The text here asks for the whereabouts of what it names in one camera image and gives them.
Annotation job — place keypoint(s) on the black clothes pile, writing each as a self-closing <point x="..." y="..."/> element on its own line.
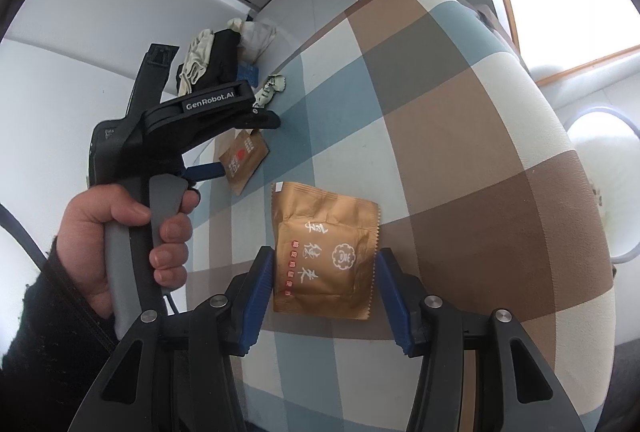
<point x="222" y="57"/>

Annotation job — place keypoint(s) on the small brown red-label packet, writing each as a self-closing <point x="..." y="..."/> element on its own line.
<point x="242" y="159"/>

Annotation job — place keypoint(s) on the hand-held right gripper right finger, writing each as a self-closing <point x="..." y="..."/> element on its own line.
<point x="395" y="307"/>

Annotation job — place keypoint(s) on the grey round trash bin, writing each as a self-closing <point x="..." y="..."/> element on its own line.
<point x="600" y="137"/>

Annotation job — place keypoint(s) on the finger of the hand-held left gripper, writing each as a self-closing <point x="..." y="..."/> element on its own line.
<point x="260" y="119"/>
<point x="205" y="171"/>

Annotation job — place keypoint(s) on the beige cloth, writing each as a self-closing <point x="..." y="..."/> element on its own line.
<point x="195" y="57"/>

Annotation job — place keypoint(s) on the crumpled green white wrapper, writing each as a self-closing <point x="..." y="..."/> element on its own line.
<point x="270" y="89"/>

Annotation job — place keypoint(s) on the person's left hand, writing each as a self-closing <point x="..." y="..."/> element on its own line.
<point x="85" y="252"/>

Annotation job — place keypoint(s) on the checkered tablecloth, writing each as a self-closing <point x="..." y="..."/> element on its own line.
<point x="450" y="112"/>

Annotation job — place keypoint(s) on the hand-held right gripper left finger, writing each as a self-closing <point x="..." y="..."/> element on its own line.
<point x="256" y="302"/>

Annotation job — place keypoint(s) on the person's left forearm black sleeve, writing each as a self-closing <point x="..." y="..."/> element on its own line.
<point x="40" y="337"/>

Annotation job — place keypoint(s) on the large brown foil packet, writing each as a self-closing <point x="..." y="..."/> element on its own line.
<point x="325" y="257"/>

